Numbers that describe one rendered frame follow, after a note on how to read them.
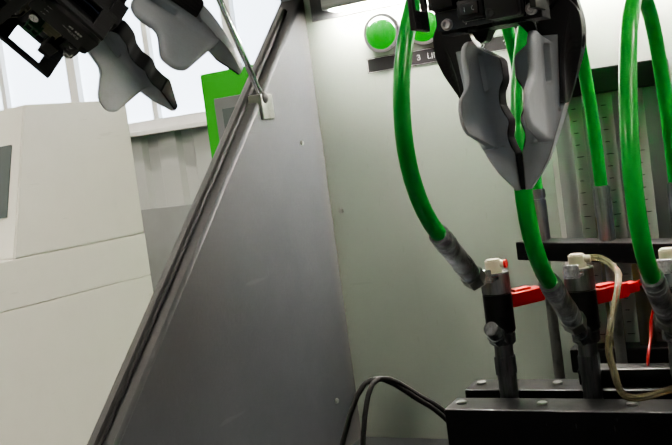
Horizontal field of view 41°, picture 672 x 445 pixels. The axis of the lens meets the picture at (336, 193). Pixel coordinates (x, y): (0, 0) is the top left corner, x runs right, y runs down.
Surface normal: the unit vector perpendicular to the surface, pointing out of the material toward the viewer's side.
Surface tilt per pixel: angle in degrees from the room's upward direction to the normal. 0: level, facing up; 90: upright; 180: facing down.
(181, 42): 67
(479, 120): 87
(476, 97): 87
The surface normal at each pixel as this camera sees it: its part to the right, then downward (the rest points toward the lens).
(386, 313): -0.44, 0.11
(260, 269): 0.89, -0.10
